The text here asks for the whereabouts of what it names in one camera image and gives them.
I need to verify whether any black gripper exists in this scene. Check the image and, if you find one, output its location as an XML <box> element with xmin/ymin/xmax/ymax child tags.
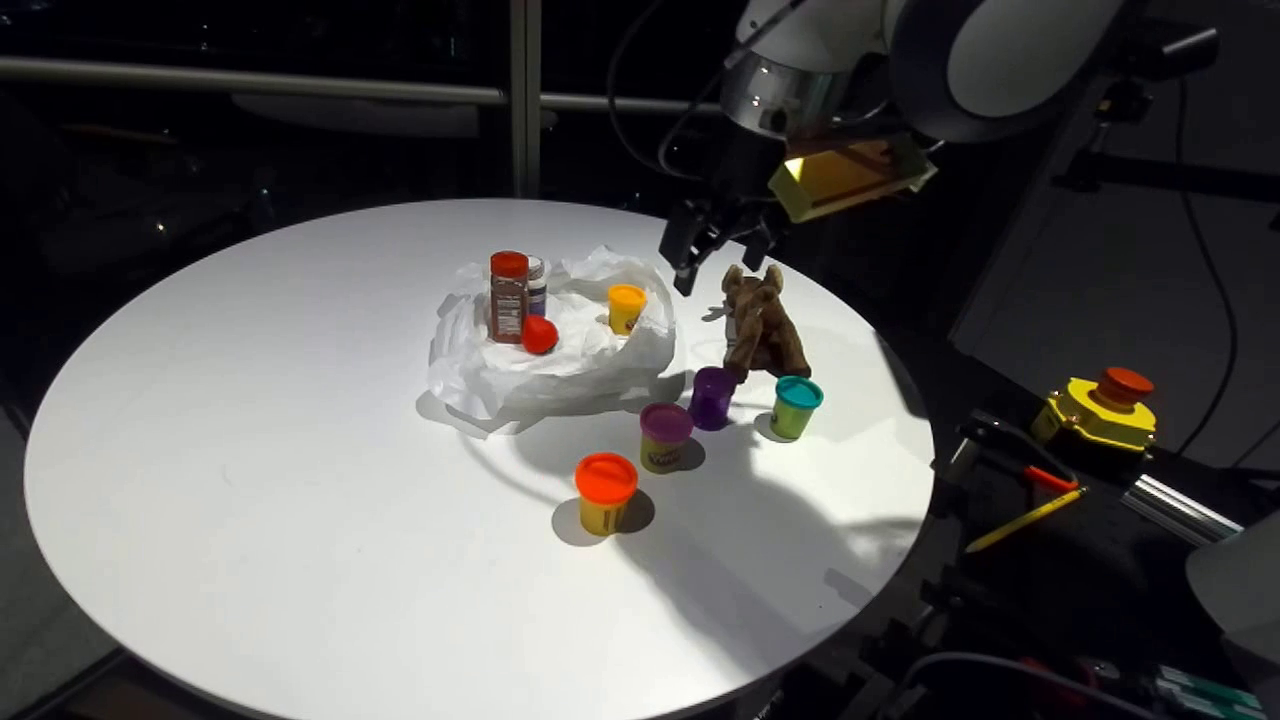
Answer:
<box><xmin>660</xmin><ymin>194</ymin><xmax>784</xmax><ymax>298</ymax></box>

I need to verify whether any brown plush moose toy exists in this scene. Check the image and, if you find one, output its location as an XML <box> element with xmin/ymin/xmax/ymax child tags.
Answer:
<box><xmin>718</xmin><ymin>259</ymin><xmax>818</xmax><ymax>384</ymax></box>

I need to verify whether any amber lid dough tub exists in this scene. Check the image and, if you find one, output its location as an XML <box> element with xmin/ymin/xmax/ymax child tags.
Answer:
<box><xmin>605</xmin><ymin>281</ymin><xmax>652</xmax><ymax>338</ymax></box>

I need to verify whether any purple dough tub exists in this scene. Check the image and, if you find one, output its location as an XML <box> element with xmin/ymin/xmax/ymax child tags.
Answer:
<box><xmin>687</xmin><ymin>363</ymin><xmax>743</xmax><ymax>437</ymax></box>

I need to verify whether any teal lid dough tub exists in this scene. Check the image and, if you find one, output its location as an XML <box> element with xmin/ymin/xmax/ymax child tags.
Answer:
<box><xmin>768</xmin><ymin>373</ymin><xmax>827</xmax><ymax>444</ymax></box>

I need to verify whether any magenta lid dough tub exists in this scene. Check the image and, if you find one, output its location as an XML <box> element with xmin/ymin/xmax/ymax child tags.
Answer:
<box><xmin>638</xmin><ymin>401</ymin><xmax>701</xmax><ymax>476</ymax></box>

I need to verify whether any tall spice jar red lid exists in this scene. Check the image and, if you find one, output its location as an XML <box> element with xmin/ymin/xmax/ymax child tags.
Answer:
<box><xmin>485</xmin><ymin>247</ymin><xmax>535</xmax><ymax>349</ymax></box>

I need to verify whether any orange lid dough tub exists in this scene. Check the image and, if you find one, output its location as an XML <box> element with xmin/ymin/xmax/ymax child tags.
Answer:
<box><xmin>572</xmin><ymin>446</ymin><xmax>644</xmax><ymax>541</ymax></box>

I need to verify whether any tan taped mounting block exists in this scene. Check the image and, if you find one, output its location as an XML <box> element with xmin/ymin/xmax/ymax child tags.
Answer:
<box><xmin>768</xmin><ymin>129</ymin><xmax>942</xmax><ymax>228</ymax></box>

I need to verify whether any clear plastic bag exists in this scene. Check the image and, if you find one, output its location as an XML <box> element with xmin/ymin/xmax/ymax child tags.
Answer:
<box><xmin>425</xmin><ymin>247</ymin><xmax>684</xmax><ymax>433</ymax></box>

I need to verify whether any small red ball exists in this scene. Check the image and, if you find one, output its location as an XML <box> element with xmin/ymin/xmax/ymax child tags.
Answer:
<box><xmin>516</xmin><ymin>313</ymin><xmax>563</xmax><ymax>361</ymax></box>

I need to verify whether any yellow pencil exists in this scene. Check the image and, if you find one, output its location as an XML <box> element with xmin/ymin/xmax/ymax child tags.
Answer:
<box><xmin>962</xmin><ymin>483</ymin><xmax>1092</xmax><ymax>561</ymax></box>

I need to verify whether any yellow emergency stop button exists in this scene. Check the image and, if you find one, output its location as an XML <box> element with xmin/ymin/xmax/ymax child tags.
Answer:
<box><xmin>1029</xmin><ymin>363</ymin><xmax>1161</xmax><ymax>458</ymax></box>

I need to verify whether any aluminium extrusion bar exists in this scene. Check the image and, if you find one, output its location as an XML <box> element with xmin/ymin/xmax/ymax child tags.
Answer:
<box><xmin>1119</xmin><ymin>470</ymin><xmax>1248</xmax><ymax>548</ymax></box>

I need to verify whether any white rounded object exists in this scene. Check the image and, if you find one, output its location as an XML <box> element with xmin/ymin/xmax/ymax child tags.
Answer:
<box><xmin>1186</xmin><ymin>506</ymin><xmax>1280</xmax><ymax>672</ymax></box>

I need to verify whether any grey window post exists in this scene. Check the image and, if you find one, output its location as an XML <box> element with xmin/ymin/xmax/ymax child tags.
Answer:
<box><xmin>503</xmin><ymin>0</ymin><xmax>547</xmax><ymax>198</ymax></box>

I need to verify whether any red handled tool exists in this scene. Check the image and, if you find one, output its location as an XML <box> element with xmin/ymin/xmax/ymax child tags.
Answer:
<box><xmin>1019</xmin><ymin>458</ymin><xmax>1081</xmax><ymax>499</ymax></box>

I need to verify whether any thin black hanging cable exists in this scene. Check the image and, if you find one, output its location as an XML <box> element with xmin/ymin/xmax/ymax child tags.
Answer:
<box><xmin>1169</xmin><ymin>74</ymin><xmax>1244</xmax><ymax>458</ymax></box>

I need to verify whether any horizontal metal window rail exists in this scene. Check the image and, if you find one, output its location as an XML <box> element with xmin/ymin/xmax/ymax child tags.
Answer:
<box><xmin>0</xmin><ymin>50</ymin><xmax>732</xmax><ymax>129</ymax></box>

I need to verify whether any grey looped cable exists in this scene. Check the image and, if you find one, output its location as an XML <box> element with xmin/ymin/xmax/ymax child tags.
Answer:
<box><xmin>900</xmin><ymin>647</ymin><xmax>1169</xmax><ymax>720</ymax></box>

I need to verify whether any dark mounted camera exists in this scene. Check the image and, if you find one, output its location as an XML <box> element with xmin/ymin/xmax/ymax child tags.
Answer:
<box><xmin>1124</xmin><ymin>8</ymin><xmax>1223</xmax><ymax>87</ymax></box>

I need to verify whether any teal handled tool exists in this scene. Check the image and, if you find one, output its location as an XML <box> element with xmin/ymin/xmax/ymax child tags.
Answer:
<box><xmin>1152</xmin><ymin>665</ymin><xmax>1268</xmax><ymax>720</ymax></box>

